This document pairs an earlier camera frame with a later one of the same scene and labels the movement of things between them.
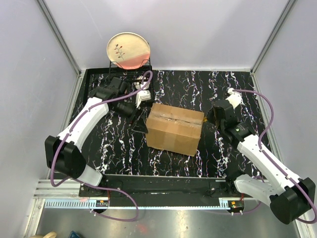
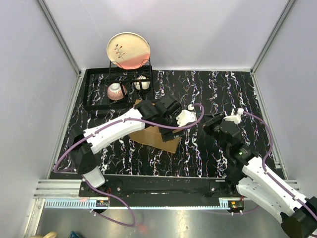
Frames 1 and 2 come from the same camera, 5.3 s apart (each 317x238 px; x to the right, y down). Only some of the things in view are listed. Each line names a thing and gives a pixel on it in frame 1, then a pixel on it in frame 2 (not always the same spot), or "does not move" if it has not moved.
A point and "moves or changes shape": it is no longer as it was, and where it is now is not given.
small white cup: [138, 84] does not move
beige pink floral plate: [128, 50] does not move
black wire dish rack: [117, 83] does not move
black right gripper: [210, 114] -> [207, 125]
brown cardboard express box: [174, 129] moves or changes shape
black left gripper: [140, 125] -> [168, 134]
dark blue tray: [73, 234] does not move
